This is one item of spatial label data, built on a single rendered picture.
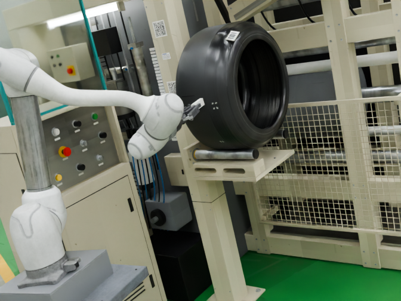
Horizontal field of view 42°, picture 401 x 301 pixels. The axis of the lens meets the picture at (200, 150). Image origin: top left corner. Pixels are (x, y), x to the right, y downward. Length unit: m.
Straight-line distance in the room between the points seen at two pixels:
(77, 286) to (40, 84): 0.74
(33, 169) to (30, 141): 0.11
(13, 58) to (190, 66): 0.74
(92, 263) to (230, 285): 1.03
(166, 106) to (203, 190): 0.98
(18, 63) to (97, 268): 0.81
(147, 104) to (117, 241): 1.04
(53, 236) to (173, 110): 0.64
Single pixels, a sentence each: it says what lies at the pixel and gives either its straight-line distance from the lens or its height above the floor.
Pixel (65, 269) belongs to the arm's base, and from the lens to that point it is 2.02.
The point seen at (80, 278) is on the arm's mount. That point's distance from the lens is 2.02.
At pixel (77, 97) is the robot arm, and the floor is 1.36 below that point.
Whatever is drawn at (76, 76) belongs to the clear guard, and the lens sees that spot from 2.55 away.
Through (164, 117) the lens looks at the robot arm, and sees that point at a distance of 1.78.
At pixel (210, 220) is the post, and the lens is 2.73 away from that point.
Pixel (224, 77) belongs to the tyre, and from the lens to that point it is 2.17.
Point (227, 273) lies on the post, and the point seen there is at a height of 0.21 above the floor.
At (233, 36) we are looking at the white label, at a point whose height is 1.42.
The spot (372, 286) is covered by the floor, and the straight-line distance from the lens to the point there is 2.95.
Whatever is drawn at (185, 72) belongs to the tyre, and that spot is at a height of 1.31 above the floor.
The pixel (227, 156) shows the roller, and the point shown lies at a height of 0.90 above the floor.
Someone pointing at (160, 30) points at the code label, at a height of 1.50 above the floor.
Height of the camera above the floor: 1.56
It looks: 15 degrees down
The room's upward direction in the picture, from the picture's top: 13 degrees counter-clockwise
